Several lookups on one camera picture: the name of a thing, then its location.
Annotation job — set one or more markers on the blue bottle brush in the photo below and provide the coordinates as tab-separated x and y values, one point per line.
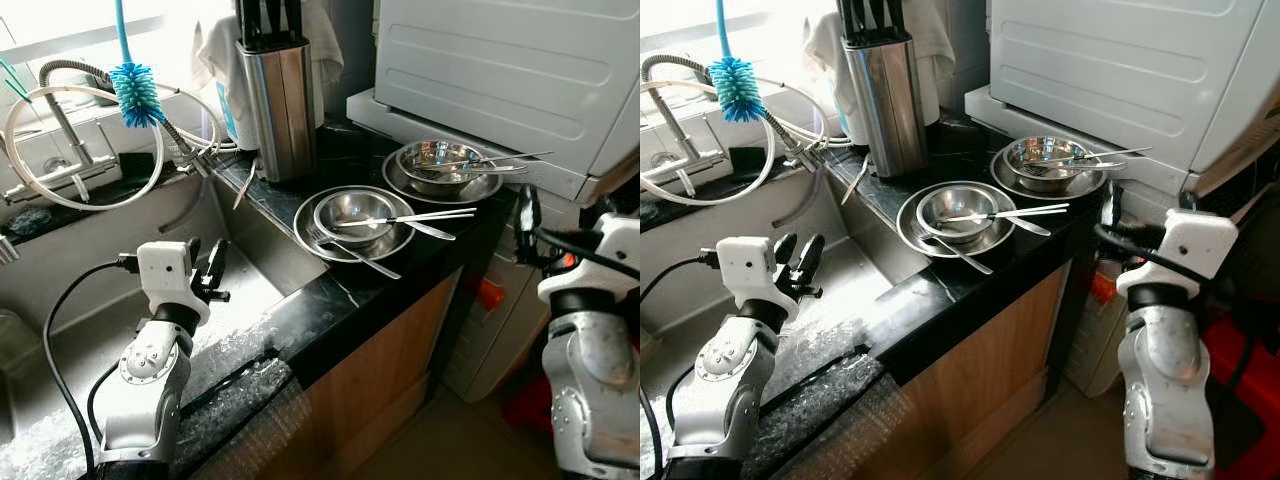
737	88
137	95

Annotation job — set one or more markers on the slim metal utensil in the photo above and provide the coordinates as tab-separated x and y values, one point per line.
245	185
855	180

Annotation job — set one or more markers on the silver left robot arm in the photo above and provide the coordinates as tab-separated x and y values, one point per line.
725	390
145	390

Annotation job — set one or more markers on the thin white tube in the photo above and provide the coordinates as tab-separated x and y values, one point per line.
822	122
216	128

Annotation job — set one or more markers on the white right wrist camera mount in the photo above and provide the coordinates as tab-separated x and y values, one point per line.
620	235
1195	240

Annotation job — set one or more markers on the chrome kitchen faucet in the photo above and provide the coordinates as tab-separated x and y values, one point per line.
62	178
690	165

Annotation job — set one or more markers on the small orange tag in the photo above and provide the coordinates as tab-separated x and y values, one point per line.
490	293
1102	290

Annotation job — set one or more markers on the stainless steel sink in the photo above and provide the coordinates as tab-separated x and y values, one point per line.
860	215
260	240

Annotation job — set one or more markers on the thin teal plastic stick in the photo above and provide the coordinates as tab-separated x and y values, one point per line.
12	80

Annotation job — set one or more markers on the stainless steel bowl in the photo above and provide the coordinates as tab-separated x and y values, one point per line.
355	205
430	155
955	200
1040	150

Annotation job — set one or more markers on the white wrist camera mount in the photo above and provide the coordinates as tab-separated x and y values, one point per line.
748	268
165	270
620	235
1195	240

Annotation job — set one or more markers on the clear bubble wrap sheet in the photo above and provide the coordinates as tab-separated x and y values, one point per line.
830	410
230	400

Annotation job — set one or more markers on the stainless steel knife block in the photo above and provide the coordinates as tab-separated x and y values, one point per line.
280	110
885	105

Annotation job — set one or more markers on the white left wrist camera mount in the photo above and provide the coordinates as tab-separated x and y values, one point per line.
165	270
748	268

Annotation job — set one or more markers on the white ribbed appliance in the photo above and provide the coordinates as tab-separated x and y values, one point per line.
1110	70
500	70

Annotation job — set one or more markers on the white towel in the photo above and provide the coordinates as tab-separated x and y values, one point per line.
822	45
215	45

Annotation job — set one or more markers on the stainless steel plate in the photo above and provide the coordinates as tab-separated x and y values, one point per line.
998	172
391	178
906	212
303	215

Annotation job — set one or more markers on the red plastic stool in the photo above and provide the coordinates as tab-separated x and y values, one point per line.
1225	350
525	405

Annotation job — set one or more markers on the wooden kitchen base cabinet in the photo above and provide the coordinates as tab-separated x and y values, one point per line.
985	400
380	390

